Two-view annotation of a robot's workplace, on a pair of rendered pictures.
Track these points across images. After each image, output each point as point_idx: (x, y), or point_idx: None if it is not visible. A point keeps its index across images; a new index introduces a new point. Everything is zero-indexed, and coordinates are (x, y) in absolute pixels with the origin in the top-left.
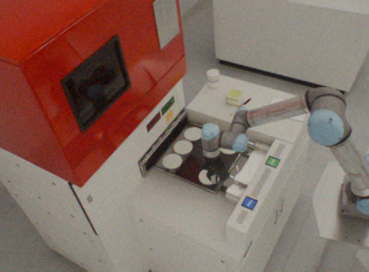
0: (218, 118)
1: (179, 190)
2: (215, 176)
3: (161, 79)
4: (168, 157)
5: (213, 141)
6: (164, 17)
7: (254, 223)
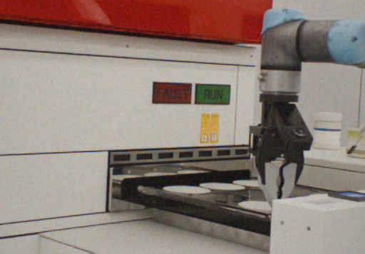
0: (319, 160)
1: (182, 240)
2: (279, 186)
3: None
4: (180, 187)
5: (286, 31)
6: None
7: (361, 249)
